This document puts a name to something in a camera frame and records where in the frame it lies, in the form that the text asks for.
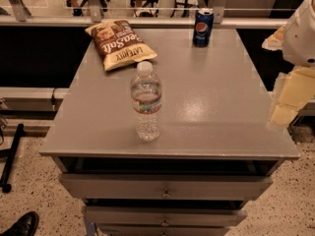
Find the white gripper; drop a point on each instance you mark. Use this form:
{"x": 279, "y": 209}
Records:
{"x": 301, "y": 38}

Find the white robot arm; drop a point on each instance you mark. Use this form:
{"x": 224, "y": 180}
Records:
{"x": 296, "y": 40}

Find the middle grey drawer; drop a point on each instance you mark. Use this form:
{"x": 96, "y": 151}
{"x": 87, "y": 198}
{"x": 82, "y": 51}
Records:
{"x": 163, "y": 216}

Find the grey drawer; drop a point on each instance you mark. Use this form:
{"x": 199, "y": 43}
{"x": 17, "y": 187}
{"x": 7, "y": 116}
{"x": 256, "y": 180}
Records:
{"x": 163, "y": 216}
{"x": 166, "y": 187}
{"x": 120, "y": 230}

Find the bottom grey drawer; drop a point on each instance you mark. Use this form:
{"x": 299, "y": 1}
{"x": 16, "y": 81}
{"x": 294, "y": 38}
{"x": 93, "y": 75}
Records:
{"x": 120, "y": 230}

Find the brown sea salt chip bag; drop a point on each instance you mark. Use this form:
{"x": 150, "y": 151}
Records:
{"x": 119, "y": 45}

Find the black stand leg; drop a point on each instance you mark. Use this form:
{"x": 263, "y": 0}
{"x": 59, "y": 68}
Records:
{"x": 9, "y": 154}

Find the clear plastic water bottle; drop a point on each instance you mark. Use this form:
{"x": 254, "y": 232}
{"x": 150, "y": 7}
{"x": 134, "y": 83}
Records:
{"x": 146, "y": 95}

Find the right black office chair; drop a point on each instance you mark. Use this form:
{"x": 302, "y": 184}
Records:
{"x": 144, "y": 8}

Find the black leather shoe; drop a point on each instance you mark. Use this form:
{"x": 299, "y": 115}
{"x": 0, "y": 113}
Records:
{"x": 26, "y": 225}

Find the metal railing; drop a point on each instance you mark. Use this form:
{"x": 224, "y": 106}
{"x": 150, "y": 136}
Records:
{"x": 54, "y": 13}

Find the grey drawer cabinet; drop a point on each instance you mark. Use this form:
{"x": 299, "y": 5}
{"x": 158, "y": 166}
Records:
{"x": 213, "y": 120}

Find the top grey drawer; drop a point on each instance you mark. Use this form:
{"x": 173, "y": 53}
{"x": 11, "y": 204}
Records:
{"x": 166, "y": 187}

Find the blue Pepsi can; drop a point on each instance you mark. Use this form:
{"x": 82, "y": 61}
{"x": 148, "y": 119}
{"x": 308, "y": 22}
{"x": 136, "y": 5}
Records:
{"x": 204, "y": 19}

